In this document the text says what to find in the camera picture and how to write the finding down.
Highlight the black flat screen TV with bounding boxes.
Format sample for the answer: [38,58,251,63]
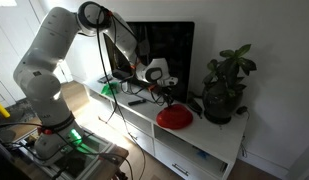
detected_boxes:
[103,21,195,103]

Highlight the green plastic box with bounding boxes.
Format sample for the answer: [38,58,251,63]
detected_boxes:
[101,82,118,95]

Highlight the red sequin hat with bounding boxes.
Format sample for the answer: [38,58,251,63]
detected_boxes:
[156,104,193,129]

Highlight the black power adapter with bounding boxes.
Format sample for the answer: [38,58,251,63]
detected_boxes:
[236,106,247,115]

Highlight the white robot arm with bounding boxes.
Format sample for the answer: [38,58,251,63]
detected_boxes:
[13,1,178,166]

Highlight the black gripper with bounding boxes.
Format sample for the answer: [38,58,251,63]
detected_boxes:
[148,84,172,100]

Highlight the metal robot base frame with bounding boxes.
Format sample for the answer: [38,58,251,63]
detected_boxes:
[13,130,128,180]

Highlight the potted green plant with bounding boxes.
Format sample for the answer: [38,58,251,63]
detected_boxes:
[202,44,257,125]

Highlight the white TV stand cabinet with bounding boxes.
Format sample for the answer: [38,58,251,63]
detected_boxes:
[84,79,247,180]

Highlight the black TV remote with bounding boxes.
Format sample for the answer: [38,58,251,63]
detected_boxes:
[128,99,146,106]

